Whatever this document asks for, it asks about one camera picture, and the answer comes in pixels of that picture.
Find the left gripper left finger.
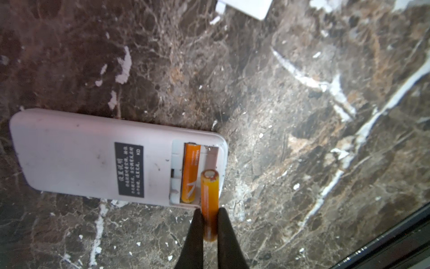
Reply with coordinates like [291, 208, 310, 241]
[174, 208, 204, 269]

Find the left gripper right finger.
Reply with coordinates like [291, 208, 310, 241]
[217, 207, 249, 269]

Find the orange AA battery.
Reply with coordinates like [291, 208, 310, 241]
[181, 143, 201, 204]
[200, 169, 219, 242]

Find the white red remote control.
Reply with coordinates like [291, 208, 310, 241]
[9, 109, 228, 208]

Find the white battery cover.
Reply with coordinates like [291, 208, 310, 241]
[215, 0, 273, 21]

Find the black front mounting rail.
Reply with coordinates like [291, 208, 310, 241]
[333, 204, 430, 269]

